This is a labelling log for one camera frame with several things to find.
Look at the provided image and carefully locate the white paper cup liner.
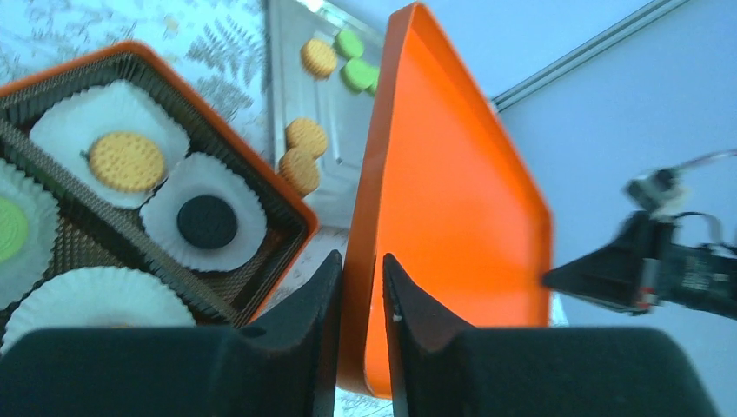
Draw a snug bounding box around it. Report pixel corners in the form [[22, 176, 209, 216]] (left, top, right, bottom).
[[30, 81, 189, 209], [1, 266, 196, 354], [140, 153, 267, 272], [1, 161, 59, 309]]

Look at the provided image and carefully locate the green cookie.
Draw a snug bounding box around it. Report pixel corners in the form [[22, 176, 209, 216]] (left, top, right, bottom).
[[340, 58, 380, 95], [334, 28, 365, 60], [1, 197, 29, 262]]

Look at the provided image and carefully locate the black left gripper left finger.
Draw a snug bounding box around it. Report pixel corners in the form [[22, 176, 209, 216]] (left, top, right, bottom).
[[1, 251, 342, 416]]

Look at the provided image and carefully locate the stainless steel tray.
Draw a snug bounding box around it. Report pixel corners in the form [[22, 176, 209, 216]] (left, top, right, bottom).
[[267, 0, 384, 229]]

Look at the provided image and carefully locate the orange cookie tin box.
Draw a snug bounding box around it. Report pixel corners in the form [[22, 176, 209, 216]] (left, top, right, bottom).
[[1, 41, 317, 328]]

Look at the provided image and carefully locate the orange cookie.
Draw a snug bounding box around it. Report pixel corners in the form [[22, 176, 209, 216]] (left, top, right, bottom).
[[87, 131, 167, 193], [300, 38, 338, 79], [285, 117, 328, 159]]

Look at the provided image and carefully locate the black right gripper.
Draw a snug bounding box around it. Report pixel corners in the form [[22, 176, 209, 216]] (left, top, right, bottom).
[[541, 211, 736, 320]]

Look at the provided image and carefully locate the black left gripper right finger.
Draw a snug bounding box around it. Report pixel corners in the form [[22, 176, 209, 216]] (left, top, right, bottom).
[[382, 254, 718, 416]]

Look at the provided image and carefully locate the orange tin lid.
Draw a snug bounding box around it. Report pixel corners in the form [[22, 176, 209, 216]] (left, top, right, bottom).
[[337, 3, 553, 399]]

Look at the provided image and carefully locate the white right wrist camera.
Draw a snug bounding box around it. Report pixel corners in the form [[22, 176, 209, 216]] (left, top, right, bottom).
[[623, 167, 687, 220]]

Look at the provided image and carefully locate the black cookie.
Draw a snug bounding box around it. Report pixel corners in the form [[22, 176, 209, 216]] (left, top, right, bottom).
[[176, 195, 238, 250]]

